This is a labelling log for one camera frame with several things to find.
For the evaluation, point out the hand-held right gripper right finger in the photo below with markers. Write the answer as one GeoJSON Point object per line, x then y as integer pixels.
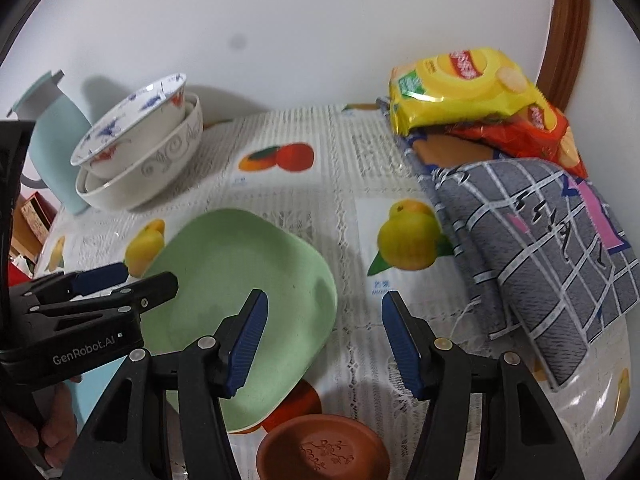
{"type": "Point", "coordinates": [400, 345]}

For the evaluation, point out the brown clay saucer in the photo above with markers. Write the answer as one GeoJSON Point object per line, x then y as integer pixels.
{"type": "Point", "coordinates": [320, 455]}

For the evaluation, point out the grey checkered cloth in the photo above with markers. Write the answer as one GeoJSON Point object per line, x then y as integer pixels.
{"type": "Point", "coordinates": [525, 260]}

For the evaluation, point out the brown cardboard box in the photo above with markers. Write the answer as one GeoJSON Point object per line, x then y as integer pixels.
{"type": "Point", "coordinates": [34, 220]}

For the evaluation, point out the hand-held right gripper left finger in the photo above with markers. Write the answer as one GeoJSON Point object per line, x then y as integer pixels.
{"type": "Point", "coordinates": [247, 342]}

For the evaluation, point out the red box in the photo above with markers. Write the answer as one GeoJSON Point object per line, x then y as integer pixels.
{"type": "Point", "coordinates": [20, 267]}

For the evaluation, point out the white bowl grey scroll pattern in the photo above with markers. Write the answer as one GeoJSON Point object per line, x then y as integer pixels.
{"type": "Point", "coordinates": [167, 170]}

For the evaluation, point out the red chip bag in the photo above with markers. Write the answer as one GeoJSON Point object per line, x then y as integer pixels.
{"type": "Point", "coordinates": [530, 135]}

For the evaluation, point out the person's left hand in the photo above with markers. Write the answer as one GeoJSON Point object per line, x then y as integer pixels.
{"type": "Point", "coordinates": [56, 425]}

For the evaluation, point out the light blue kettle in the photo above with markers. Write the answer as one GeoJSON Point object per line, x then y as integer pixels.
{"type": "Point", "coordinates": [55, 125]}

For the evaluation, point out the fruit print tablecloth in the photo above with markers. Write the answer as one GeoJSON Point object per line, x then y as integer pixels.
{"type": "Point", "coordinates": [325, 185]}

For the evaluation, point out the green plate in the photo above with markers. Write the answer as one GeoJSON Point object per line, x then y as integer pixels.
{"type": "Point", "coordinates": [240, 260]}

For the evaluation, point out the wooden door frame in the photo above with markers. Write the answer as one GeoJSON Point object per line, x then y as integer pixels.
{"type": "Point", "coordinates": [570, 35]}

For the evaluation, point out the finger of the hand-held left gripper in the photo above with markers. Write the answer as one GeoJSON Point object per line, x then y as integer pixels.
{"type": "Point", "coordinates": [97, 276]}
{"type": "Point", "coordinates": [150, 291]}

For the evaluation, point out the blue floral bowl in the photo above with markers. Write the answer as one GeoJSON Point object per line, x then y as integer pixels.
{"type": "Point", "coordinates": [145, 127]}

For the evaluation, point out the yellow chip bag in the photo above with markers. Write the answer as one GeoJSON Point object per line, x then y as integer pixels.
{"type": "Point", "coordinates": [460, 95]}

